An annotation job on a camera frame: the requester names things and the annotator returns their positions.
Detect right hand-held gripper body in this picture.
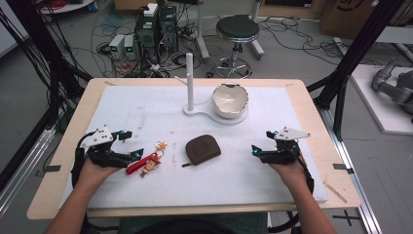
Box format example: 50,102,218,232
260,127,312,165

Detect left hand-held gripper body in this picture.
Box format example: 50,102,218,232
80,125,132,169

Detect doll keychain with red strap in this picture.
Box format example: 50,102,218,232
126,140,169,179

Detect brown pouch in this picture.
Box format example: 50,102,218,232
181,134,222,169

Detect person's right hand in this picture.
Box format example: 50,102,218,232
269,161,310,193

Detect person's left hand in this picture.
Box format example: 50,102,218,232
77,157,121,190

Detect white foam mat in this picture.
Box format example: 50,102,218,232
57,85,327,210

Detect white eggshell bowl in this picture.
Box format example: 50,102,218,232
211,83,250,119

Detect wooden table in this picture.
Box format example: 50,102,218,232
26,77,361,221

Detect grey tape piece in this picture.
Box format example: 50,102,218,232
34,164,62,178
332,163,356,176

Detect thin wooden stick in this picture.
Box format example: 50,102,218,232
322,180,349,205

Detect white stand with pole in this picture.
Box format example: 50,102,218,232
173,53,249,127

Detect small white power box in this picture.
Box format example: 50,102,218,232
108,33,126,59
123,34,136,60

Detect person's dark green clothing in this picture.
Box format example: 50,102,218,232
117,212,269,234

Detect white platform board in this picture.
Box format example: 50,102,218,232
350,63,413,137

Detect black computer tower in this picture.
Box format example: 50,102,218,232
159,4,179,55
133,11,161,64

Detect black round stool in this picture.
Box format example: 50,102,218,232
212,14,261,80

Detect white round table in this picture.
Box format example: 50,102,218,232
38,0,95,16

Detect cardboard box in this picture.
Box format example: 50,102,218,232
319,0,413,41

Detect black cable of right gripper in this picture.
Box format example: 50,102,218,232
282,140,316,196

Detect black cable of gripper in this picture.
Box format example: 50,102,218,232
282,140,316,196
70,130,98,189

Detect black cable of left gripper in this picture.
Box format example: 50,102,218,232
70,130,98,189

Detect aluminium rail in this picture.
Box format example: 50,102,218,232
318,106,384,234
0,128,56,217

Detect long black floor cable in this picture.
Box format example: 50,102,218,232
257,17,384,66

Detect black metal frame post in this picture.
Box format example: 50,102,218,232
5,0,94,131
306,0,405,141

